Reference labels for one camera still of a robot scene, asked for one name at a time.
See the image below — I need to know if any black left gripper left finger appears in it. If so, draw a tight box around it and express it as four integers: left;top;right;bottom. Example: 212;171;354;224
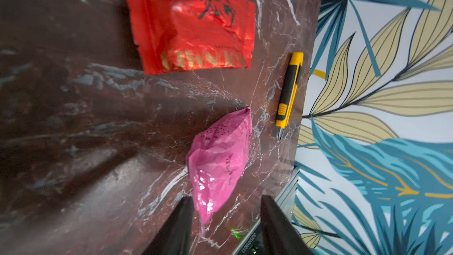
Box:
142;197;194;255

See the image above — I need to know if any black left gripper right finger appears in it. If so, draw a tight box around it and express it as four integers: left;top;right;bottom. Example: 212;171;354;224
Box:
260;195;313;255

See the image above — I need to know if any pink tea bag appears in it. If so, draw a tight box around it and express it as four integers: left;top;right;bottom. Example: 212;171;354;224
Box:
186;107;252;225

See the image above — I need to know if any yellow black utility knife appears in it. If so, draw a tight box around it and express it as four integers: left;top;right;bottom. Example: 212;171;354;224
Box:
276;52;304;140

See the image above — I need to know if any aluminium front rail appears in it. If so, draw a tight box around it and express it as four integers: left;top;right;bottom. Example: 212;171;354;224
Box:
232;170;298;255

